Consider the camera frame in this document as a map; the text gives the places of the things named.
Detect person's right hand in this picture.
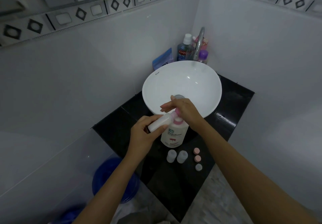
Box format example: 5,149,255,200
160,95,204,131

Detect person's left hand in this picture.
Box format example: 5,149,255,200
125,114,174,160

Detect white hand sanitizer pump bottle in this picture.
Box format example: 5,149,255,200
160,107,190,148

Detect person's right forearm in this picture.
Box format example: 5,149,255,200
194,118,320,224

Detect person's left forearm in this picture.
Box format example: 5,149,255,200
71,153,148,224

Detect person's white printed shirt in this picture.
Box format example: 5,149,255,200
120,211,169,224

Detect white ceramic sink basin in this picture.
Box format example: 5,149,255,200
142,60,223,119

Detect blue plastic bucket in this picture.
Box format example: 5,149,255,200
92,157,140,204

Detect blue pouch packet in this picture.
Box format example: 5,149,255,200
152,48,175,71

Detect blue mouthwash bottle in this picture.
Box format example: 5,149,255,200
177,33,195,62

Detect purple capped bottle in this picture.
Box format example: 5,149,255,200
197,50,209,65

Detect pink red tube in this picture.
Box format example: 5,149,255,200
192,36,209,51

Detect chrome faucet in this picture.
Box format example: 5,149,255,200
193,27,206,61

